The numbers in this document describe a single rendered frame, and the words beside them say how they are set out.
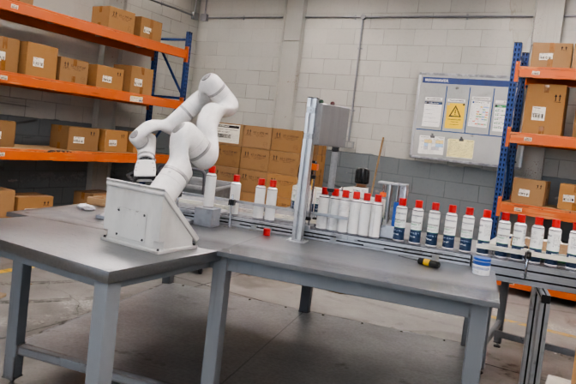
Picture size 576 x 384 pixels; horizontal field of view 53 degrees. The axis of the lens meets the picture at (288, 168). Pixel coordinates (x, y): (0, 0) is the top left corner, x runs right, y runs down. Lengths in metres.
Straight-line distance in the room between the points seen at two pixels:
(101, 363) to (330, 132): 1.38
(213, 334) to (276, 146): 4.13
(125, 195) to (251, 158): 4.29
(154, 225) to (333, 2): 6.14
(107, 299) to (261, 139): 4.65
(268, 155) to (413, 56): 2.27
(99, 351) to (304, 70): 6.37
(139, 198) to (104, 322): 0.50
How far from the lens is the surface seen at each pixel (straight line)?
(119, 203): 2.29
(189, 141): 2.44
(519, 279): 2.73
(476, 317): 2.17
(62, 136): 6.57
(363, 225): 2.75
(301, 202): 2.68
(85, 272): 1.98
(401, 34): 7.51
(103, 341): 2.00
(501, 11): 7.27
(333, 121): 2.68
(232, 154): 6.59
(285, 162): 6.30
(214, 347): 2.44
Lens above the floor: 1.30
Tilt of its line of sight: 3 degrees down
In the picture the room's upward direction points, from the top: 6 degrees clockwise
